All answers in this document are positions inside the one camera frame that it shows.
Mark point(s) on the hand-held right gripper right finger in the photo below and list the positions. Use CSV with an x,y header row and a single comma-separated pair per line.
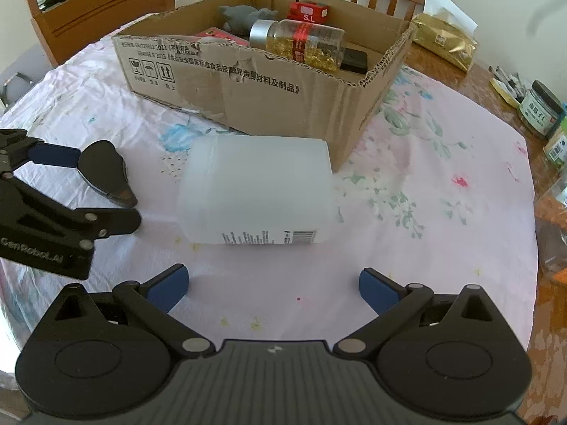
x,y
376,290

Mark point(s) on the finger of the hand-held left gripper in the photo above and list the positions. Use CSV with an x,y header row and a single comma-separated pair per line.
x,y
55,155
110,221

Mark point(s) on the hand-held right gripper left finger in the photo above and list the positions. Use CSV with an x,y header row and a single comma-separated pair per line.
x,y
170,290

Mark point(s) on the black teardrop-shaped plastic tool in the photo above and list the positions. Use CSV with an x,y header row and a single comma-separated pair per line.
x,y
104,168

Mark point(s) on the frosted white plastic container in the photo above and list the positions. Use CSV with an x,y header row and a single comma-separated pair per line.
x,y
257,186

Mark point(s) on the cardboard box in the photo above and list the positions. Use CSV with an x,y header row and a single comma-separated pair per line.
x,y
274,110

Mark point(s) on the pink printed packet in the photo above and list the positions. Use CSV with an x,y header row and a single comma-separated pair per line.
x,y
221,35

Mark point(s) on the black plastic case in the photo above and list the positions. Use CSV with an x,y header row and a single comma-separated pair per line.
x,y
354,59

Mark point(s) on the gold capsule bottle silver cap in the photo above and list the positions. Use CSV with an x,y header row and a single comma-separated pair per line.
x,y
310,44

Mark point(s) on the pink floral tablecloth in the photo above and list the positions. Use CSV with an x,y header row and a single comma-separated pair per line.
x,y
443,230

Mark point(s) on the clear plastic bag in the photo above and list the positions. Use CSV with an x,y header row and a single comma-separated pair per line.
x,y
551,230

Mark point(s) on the grey elephant toy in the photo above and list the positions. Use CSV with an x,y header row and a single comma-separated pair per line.
x,y
241,15

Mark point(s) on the glass jar dark lid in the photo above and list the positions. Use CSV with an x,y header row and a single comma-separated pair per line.
x,y
538,110

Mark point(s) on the loose pens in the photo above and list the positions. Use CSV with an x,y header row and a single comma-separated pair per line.
x,y
505,82

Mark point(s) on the gold foil bag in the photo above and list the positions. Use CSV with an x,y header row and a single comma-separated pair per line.
x,y
443,37

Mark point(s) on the red toy train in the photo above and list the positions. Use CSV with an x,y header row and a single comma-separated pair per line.
x,y
305,11

